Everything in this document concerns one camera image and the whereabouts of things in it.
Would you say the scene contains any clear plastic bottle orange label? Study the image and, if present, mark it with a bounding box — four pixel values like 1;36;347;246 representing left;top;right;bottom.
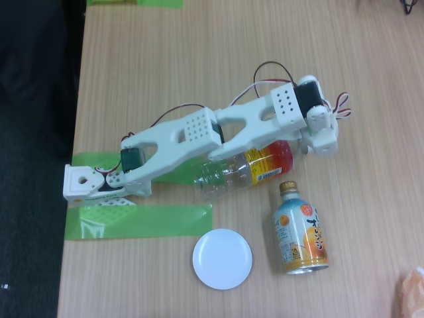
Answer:
193;139;314;202

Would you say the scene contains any orange drink bottle can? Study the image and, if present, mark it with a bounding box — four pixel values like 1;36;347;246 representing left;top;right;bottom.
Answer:
272;180;329;276

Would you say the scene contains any small white round plate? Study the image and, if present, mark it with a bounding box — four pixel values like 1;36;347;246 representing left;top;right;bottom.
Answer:
192;228;253;291

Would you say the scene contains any orange plastic bag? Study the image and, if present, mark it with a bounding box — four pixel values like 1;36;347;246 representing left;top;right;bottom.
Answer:
394;266;424;318

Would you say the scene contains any long green tape strip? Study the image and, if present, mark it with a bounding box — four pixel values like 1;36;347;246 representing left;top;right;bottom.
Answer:
65;204;213;241

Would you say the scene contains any green tape piece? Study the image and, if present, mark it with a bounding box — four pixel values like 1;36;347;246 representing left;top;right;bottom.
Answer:
134;0;184;9

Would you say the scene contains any short green tape strip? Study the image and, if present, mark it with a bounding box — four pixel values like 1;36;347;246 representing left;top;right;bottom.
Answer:
72;151;226;186

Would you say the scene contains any black cable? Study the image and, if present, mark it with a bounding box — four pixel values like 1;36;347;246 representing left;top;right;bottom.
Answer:
399;0;420;16

